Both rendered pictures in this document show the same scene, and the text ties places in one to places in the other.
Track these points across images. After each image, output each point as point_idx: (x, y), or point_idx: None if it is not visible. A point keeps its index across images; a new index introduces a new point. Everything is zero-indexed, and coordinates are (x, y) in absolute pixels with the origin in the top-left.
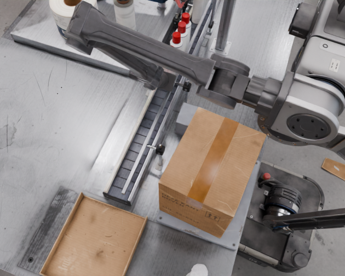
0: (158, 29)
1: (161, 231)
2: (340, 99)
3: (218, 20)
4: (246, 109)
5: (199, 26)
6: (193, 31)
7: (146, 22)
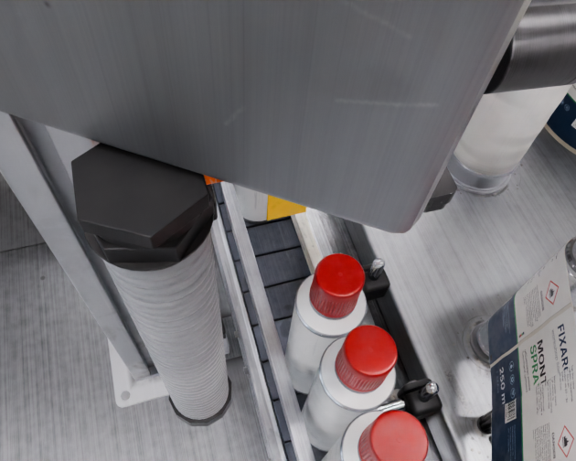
0: (402, 235)
1: None
2: None
3: None
4: None
5: (239, 240)
6: (281, 305)
7: (465, 238)
